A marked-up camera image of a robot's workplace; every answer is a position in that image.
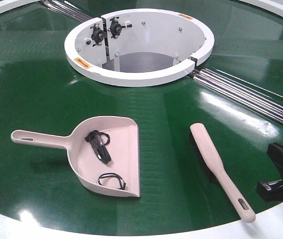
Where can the beige hand brush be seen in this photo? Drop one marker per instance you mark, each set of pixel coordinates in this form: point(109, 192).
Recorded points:
point(214, 163)

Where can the beige plastic dustpan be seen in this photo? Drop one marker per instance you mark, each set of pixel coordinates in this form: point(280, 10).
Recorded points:
point(120, 177)

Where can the white outer conveyor rim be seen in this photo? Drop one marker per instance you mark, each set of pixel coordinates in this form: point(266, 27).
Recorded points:
point(40, 196)

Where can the chrome roller bars right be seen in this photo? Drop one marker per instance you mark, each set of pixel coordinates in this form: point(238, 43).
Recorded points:
point(234, 89)

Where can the chrome roller bars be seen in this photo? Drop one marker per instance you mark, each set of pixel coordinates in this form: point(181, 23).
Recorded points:
point(234, 89)
point(66, 9)

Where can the orange warning sticker rear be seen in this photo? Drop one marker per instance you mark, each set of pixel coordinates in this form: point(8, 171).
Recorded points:
point(185, 16)

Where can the orange warning sticker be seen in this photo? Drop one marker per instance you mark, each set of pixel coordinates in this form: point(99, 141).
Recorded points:
point(185, 16)
point(83, 63)

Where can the orange warning sticker front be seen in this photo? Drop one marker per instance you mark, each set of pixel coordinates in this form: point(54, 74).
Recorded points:
point(83, 63)

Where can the chrome roller bars top left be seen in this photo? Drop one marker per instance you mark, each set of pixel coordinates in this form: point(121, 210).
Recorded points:
point(66, 9)

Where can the black bearing mount right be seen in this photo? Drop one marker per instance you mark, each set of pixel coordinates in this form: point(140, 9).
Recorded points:
point(115, 28)

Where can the black bearing mount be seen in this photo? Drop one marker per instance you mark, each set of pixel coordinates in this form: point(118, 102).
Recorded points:
point(115, 28)
point(98, 34)

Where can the black bearing mount left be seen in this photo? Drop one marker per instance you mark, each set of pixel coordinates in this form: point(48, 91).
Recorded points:
point(98, 34)

